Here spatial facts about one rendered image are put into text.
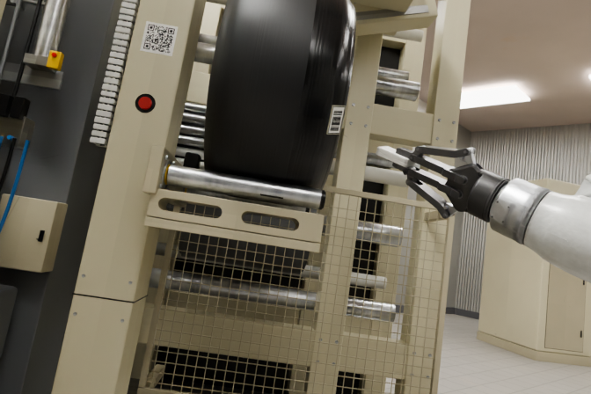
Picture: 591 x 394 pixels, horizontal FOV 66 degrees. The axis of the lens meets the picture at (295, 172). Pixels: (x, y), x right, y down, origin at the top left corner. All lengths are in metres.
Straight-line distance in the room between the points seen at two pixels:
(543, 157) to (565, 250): 8.73
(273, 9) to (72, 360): 0.84
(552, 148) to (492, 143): 1.09
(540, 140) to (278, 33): 8.76
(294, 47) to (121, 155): 0.46
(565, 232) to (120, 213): 0.85
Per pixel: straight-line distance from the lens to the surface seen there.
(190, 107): 1.52
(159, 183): 0.98
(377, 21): 1.67
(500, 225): 0.74
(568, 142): 9.39
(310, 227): 0.95
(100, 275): 1.10
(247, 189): 0.97
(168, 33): 1.17
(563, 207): 0.72
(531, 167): 9.45
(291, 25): 0.96
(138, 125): 1.11
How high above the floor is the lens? 0.79
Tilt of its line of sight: 9 degrees up
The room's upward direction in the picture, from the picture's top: 9 degrees clockwise
